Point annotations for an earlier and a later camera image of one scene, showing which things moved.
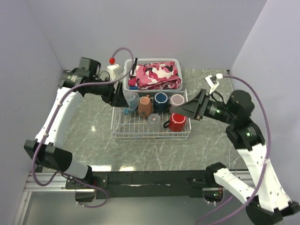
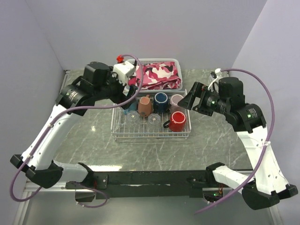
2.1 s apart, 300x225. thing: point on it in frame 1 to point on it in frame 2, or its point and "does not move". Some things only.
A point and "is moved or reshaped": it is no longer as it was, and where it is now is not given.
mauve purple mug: [176, 100] does not move
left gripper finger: [120, 100] to [131, 91]
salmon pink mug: [145, 106] does not move
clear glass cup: [128, 96] is moved or reshaped
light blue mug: [133, 105] does not move
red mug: [176, 123] does not move
